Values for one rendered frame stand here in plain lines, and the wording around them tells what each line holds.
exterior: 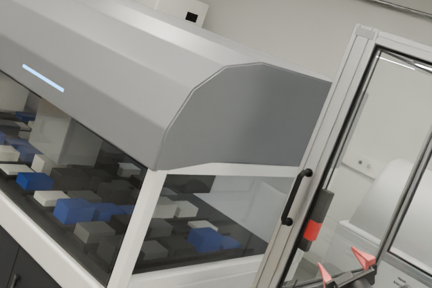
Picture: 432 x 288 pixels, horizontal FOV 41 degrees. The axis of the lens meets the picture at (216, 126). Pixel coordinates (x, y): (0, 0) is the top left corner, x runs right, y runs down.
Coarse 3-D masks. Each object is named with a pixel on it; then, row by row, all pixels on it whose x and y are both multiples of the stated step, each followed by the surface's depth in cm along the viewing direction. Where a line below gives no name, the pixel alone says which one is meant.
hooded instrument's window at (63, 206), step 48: (0, 96) 241; (0, 144) 238; (48, 144) 216; (96, 144) 198; (0, 192) 235; (48, 192) 214; (96, 192) 196; (192, 192) 200; (240, 192) 222; (288, 192) 249; (96, 240) 194; (144, 240) 191; (192, 240) 211; (240, 240) 236
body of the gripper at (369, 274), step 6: (366, 270) 139; (372, 270) 138; (354, 276) 138; (360, 276) 137; (366, 276) 138; (372, 276) 139; (348, 282) 137; (354, 282) 137; (360, 282) 136; (366, 282) 137; (372, 282) 141
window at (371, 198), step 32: (384, 64) 161; (416, 64) 156; (384, 96) 161; (416, 96) 155; (352, 128) 166; (384, 128) 160; (416, 128) 154; (352, 160) 165; (384, 160) 159; (416, 160) 154; (320, 192) 171; (352, 192) 164; (384, 192) 158; (416, 192) 153; (320, 224) 170; (352, 224) 164; (384, 224) 158; (416, 224) 152; (320, 256) 169; (352, 256) 163; (384, 256) 157; (416, 256) 151
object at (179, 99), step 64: (0, 0) 253; (64, 0) 239; (128, 0) 349; (0, 64) 240; (64, 64) 212; (128, 64) 196; (192, 64) 188; (256, 64) 195; (128, 128) 187; (192, 128) 184; (256, 128) 209; (0, 256) 241; (64, 256) 203; (128, 256) 186
